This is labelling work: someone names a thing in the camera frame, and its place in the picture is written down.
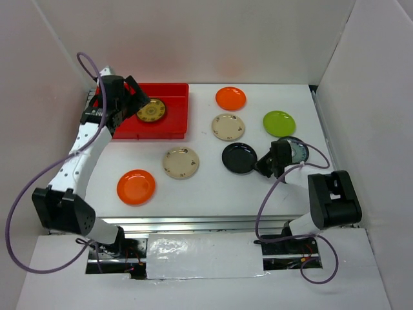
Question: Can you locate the red plastic bin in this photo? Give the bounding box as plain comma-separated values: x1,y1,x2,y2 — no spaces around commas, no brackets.
113,83,189,140

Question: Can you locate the white foil cover plate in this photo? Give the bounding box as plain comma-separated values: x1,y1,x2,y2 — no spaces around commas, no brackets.
146,232,265,280

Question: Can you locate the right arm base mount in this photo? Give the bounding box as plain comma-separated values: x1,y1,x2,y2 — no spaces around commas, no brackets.
254,238,322,271

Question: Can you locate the green plate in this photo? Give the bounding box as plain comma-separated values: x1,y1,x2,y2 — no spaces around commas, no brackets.
263,110,296,137

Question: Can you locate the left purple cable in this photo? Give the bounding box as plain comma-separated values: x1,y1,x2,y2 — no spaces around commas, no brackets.
5,52,112,275

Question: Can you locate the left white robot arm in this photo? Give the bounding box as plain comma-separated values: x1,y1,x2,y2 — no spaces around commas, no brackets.
32,68,150,258

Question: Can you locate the cream floral plate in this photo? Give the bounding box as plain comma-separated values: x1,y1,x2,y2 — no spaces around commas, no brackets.
211,113,246,141
162,147,200,180

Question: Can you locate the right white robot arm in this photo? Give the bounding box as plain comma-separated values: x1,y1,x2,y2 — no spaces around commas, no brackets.
254,139,362,253

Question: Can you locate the orange plate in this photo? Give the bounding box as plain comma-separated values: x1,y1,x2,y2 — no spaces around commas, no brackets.
215,87,247,111
116,169,156,206

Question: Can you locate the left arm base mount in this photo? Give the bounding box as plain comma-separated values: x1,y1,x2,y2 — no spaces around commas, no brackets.
76,238,148,280

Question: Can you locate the orange plate far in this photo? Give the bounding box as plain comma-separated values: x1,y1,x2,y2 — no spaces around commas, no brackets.
215,87,247,111

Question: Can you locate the yellow patterned plate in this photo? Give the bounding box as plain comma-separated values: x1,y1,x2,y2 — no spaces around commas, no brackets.
136,98,166,123

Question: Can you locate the blue white patterned plate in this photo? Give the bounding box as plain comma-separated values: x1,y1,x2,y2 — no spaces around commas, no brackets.
279,136,309,164

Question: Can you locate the orange plate near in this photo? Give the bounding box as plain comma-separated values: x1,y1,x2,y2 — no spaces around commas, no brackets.
116,169,156,206

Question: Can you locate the black plate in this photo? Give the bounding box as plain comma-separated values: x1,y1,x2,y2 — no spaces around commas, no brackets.
221,142,257,174

